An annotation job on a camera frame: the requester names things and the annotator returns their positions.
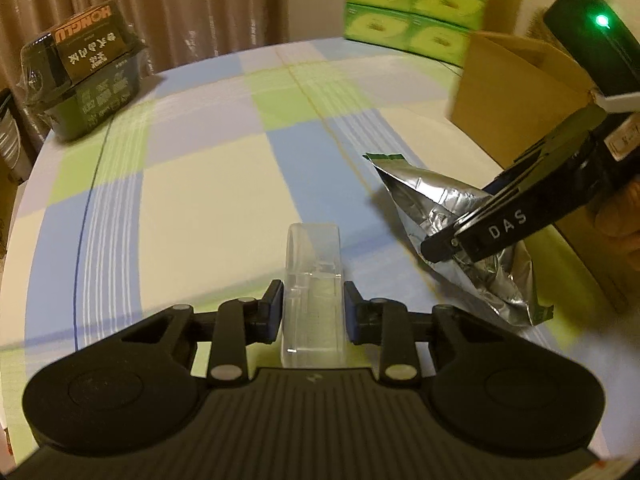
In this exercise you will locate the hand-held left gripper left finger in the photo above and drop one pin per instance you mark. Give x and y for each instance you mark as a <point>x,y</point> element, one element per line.
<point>276,310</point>

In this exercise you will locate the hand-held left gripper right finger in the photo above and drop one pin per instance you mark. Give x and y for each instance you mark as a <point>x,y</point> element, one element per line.
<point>350,312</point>

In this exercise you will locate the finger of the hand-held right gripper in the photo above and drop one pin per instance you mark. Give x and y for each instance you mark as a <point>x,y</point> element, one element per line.
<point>505,230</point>
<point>555,142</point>

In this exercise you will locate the clear acrylic box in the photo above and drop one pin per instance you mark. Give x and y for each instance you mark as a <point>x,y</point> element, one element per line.
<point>312,310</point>

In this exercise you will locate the large cardboard box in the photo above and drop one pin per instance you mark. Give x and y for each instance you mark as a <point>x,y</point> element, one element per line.
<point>500,85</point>

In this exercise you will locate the silver foil bag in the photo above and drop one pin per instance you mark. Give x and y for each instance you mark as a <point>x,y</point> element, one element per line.
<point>425,195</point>

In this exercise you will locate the person's right hand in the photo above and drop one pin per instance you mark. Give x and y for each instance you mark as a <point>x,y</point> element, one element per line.
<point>622,220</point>

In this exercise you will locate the checked tablecloth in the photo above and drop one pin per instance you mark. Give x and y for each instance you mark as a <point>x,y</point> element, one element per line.
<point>200,185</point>

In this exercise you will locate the stack of green tissue packs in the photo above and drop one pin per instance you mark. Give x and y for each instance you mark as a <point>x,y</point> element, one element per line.
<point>415,5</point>

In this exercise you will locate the dark plastic-wrapped gift box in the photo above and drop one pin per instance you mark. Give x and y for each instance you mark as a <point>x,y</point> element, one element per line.
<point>85,80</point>

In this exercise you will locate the white plastic bucket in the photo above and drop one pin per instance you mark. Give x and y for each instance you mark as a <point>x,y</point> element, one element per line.
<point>11,135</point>

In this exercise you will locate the brown curtain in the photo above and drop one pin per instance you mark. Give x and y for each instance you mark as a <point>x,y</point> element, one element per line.
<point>200,0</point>

